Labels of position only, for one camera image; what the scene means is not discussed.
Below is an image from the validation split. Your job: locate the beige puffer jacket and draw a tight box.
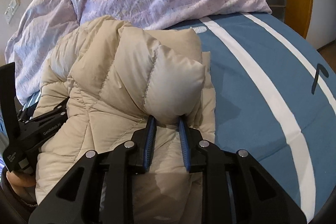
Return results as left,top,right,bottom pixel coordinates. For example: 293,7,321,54
33,15,217,224

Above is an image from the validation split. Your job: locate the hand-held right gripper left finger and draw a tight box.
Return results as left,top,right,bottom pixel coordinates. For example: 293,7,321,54
28,116,157,224

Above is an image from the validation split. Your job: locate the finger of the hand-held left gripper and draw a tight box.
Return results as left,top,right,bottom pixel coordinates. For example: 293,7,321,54
17,97,69,124

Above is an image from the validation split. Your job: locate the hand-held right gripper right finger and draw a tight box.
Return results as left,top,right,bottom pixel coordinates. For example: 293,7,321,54
179,115,306,224

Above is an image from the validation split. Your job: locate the person's left forearm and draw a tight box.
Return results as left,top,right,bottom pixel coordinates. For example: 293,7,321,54
2,183,38,212

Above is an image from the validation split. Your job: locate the person's left hand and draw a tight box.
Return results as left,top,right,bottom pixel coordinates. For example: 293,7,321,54
6,171,37,188

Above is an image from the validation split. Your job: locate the lilac pillow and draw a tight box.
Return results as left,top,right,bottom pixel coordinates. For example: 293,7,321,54
5,0,80,106

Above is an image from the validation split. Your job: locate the blue white-striped bed sheet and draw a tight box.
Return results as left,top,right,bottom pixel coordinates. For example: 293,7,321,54
20,13,336,224

